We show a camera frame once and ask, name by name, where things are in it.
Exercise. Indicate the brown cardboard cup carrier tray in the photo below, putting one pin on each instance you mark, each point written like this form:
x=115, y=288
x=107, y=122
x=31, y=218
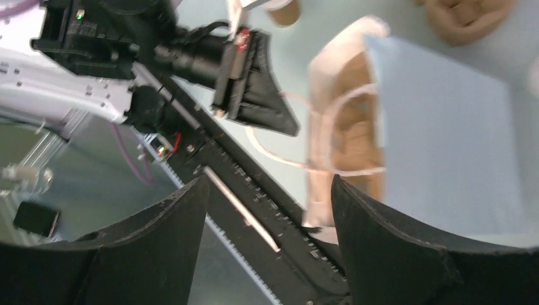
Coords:
x=354, y=128

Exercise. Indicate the brown cardboard cup carrier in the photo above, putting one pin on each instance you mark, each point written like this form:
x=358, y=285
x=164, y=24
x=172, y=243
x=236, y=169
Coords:
x=461, y=22

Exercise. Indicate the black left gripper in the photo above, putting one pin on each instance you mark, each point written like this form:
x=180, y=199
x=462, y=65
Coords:
x=239, y=72

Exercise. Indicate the brown paper coffee cup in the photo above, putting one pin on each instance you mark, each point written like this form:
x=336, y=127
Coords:
x=283, y=12

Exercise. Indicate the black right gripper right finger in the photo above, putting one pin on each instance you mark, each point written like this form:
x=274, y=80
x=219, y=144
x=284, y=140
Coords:
x=392, y=258

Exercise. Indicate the white paper bag with handles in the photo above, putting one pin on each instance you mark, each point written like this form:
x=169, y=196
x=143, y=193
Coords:
x=321, y=143

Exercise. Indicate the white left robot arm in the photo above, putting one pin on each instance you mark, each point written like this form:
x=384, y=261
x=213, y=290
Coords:
x=105, y=39

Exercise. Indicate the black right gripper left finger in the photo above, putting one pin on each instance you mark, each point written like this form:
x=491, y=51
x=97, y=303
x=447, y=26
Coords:
x=148, y=258

